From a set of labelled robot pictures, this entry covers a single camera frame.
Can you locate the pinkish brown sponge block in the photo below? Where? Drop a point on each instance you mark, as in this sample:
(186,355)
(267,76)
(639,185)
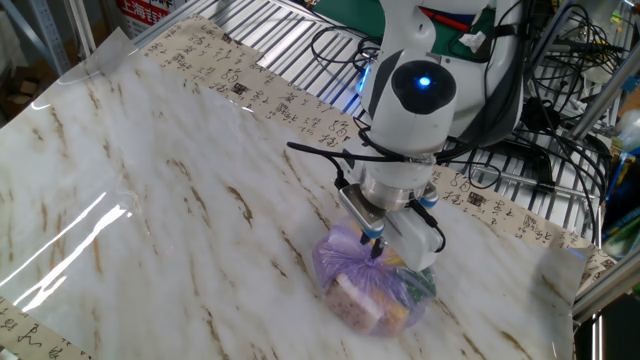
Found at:
(350,305)

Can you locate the purple plastic bag of sponges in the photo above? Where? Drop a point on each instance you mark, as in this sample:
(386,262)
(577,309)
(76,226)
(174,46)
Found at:
(345,265)

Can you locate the aluminium table frame rail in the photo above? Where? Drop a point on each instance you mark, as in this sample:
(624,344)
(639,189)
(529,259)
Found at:
(607,287)

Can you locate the glossy marble pattern sheet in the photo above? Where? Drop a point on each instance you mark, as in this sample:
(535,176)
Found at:
(150,200)

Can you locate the red and white printed box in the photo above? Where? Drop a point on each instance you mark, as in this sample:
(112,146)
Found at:
(145,12)

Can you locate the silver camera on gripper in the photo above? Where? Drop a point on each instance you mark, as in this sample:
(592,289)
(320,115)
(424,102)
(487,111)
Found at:
(362,210)

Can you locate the crumpled white paper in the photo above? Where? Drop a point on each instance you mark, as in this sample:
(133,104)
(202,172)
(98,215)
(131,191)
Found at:
(472,41)

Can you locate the colourful product packages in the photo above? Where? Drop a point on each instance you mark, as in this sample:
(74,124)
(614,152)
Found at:
(625,210)

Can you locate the green scouring pad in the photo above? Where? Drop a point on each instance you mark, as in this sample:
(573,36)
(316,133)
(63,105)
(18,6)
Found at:
(420,285)

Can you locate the white metal post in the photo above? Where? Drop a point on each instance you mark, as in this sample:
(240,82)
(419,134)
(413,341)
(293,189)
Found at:
(82,27)

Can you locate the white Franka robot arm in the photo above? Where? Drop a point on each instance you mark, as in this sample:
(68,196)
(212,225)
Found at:
(415,125)

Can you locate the cardboard scrap pile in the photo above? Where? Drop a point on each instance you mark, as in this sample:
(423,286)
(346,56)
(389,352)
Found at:
(20,92)

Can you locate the red marker pen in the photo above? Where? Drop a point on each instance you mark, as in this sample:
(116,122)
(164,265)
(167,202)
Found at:
(440,20)

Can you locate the silver metal rod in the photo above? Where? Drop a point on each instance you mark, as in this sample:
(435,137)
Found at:
(530,181)

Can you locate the beige calligraphy print cloth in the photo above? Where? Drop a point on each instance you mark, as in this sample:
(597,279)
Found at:
(500,207)

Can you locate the grey perforated shelf upright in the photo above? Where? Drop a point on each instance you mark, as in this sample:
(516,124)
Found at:
(47,30)

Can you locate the white plastic bottle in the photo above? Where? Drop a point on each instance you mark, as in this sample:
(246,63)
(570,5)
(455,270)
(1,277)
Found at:
(631,130)

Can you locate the slanted aluminium profile post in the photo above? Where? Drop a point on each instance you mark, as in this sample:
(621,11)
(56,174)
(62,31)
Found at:
(605,97)

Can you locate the green cutting mat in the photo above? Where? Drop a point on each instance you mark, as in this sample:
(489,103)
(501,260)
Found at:
(350,15)

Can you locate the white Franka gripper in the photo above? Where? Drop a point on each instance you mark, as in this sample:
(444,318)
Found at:
(417,240)

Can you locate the yellow sponge with green pad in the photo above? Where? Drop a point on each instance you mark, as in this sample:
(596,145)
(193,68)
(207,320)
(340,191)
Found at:
(395,315)

